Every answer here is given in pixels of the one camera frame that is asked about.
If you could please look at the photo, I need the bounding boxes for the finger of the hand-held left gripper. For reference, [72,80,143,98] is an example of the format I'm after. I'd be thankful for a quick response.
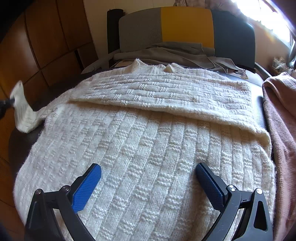
[0,97,16,111]

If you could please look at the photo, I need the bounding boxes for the pink knit sweater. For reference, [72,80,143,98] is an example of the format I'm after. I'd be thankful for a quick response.
[262,72,296,241]

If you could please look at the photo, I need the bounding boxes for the group of bottles and boxes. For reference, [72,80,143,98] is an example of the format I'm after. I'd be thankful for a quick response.
[272,57,295,70]

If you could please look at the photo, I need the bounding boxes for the grey cloth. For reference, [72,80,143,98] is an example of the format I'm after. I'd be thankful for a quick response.
[113,42,250,75]

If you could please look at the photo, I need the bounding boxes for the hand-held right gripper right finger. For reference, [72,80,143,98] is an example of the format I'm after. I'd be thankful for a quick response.
[195,162,273,241]

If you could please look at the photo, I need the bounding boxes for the dark rolled mat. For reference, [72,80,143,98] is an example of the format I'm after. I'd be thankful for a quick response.
[107,9,125,55]

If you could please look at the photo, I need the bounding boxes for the window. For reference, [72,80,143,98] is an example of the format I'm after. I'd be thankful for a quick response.
[233,0,295,43]

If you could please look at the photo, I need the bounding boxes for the wooden wardrobe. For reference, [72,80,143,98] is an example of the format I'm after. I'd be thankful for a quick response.
[0,0,100,102]

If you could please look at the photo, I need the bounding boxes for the grey yellow blue sofa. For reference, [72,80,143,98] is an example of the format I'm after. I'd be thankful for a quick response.
[82,6,273,80]

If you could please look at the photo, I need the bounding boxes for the white knit sweater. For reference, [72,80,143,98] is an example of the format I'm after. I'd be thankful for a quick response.
[10,59,277,241]

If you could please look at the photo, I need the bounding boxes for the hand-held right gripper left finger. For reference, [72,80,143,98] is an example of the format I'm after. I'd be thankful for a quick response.
[24,163,102,241]

